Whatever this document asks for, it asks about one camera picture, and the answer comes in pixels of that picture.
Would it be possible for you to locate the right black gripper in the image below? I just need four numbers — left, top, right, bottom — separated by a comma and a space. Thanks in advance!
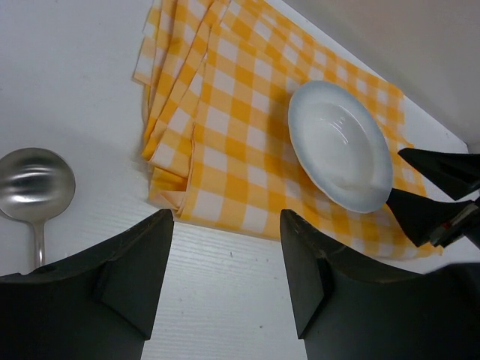
386, 148, 479, 248

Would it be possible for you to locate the white paper plate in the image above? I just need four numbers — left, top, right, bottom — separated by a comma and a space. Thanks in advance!
287, 80, 393, 214

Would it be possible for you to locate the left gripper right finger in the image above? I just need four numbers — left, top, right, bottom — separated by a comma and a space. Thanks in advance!
280, 209, 479, 359

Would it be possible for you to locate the silver spoon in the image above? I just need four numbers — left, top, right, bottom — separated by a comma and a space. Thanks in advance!
1, 147, 76, 269

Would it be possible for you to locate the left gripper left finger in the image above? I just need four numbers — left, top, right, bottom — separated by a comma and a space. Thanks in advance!
1, 210, 174, 359

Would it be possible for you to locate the yellow white checkered cloth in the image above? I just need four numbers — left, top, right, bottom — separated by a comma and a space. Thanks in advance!
134, 1, 440, 260

